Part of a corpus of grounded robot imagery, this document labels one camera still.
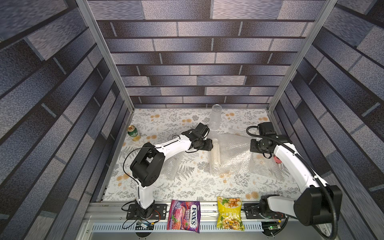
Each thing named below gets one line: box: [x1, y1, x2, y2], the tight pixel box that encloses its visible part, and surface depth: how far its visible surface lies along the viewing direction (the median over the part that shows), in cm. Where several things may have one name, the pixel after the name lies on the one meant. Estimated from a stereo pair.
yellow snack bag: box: [217, 196, 245, 231], surface depth 71 cm
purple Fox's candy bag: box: [167, 199, 201, 234], surface depth 72 cm
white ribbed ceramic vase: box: [211, 139, 221, 171], surface depth 89 cm
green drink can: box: [127, 125, 139, 138], surface depth 97 cm
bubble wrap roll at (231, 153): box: [208, 133, 251, 176], surface depth 89 cm
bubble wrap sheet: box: [249, 151, 288, 179], surface depth 90 cm
